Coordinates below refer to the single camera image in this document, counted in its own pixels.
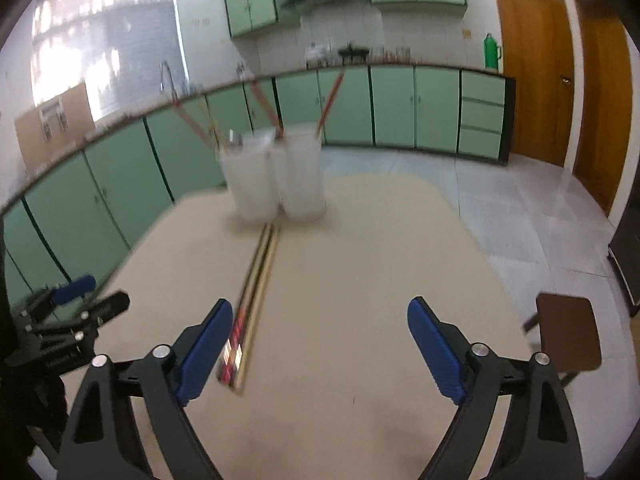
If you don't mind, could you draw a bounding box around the brown wooden stool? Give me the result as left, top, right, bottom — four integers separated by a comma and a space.
524, 292, 602, 387

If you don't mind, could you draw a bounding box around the green base cabinet run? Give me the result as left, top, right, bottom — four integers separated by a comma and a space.
0, 77, 279, 311

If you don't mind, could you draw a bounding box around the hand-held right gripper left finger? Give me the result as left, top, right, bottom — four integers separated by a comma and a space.
55, 298, 235, 480

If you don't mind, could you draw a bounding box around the white window blind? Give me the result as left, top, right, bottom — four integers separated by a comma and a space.
30, 0, 184, 122

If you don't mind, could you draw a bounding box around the green thermos flask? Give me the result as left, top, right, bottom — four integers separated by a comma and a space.
482, 32, 503, 71

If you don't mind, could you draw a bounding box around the black wok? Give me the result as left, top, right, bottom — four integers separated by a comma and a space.
337, 44, 371, 64

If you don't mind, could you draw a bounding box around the row of wooden chopsticks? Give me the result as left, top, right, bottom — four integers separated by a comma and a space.
216, 222, 282, 393

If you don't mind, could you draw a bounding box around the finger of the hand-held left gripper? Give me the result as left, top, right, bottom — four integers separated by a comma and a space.
27, 291, 131, 335
22, 275, 97, 313

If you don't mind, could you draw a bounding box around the green base cabinet with drawers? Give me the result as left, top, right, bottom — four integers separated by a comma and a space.
272, 62, 517, 166

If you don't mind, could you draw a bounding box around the white cooking pot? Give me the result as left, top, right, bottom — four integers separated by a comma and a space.
306, 42, 331, 67

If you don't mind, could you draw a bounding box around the metal kitchen faucet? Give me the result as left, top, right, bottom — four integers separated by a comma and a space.
160, 60, 184, 107

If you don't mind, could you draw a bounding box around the white plastic utensil holder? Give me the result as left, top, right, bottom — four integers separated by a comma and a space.
217, 130, 327, 221

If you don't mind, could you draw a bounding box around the brown wooden door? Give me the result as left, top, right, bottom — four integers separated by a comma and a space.
570, 0, 637, 217
489, 0, 576, 168

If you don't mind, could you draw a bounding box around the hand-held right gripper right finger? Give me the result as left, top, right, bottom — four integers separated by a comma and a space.
407, 296, 586, 480

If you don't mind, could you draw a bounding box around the black glass cabinet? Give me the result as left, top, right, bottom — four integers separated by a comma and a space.
607, 205, 640, 318

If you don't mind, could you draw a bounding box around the white clamp device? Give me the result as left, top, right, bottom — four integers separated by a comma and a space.
37, 99, 68, 141

